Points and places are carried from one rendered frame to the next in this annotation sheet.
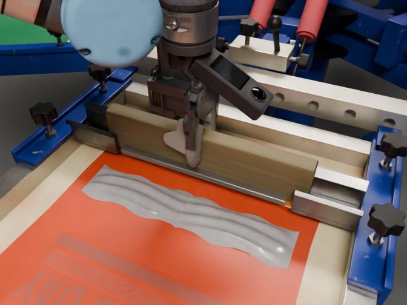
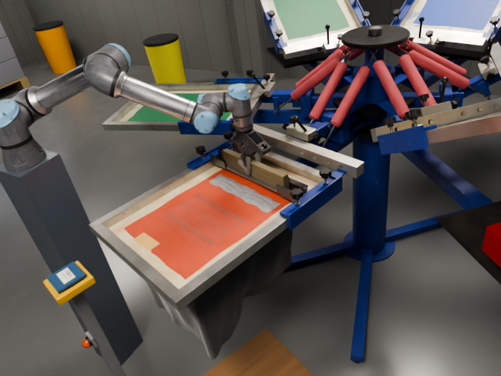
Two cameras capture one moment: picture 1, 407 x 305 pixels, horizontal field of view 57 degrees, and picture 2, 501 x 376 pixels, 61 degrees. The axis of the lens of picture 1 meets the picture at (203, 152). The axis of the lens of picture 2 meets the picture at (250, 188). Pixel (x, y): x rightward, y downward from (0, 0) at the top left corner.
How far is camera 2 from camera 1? 118 cm
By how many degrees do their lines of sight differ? 23
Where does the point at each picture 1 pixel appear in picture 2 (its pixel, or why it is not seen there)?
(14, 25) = not seen: hidden behind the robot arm
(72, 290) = (195, 207)
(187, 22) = (238, 121)
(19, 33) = not seen: hidden behind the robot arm
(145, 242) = (224, 198)
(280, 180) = (275, 181)
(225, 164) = (259, 174)
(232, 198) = (262, 190)
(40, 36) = not seen: hidden behind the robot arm
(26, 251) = (184, 196)
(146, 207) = (229, 189)
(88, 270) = (202, 204)
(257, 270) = (257, 211)
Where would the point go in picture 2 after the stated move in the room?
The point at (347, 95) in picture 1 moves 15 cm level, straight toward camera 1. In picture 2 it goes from (327, 154) to (303, 170)
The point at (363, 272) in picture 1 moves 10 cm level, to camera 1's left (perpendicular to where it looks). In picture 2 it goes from (285, 211) to (259, 207)
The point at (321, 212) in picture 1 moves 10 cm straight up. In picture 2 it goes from (287, 195) to (285, 172)
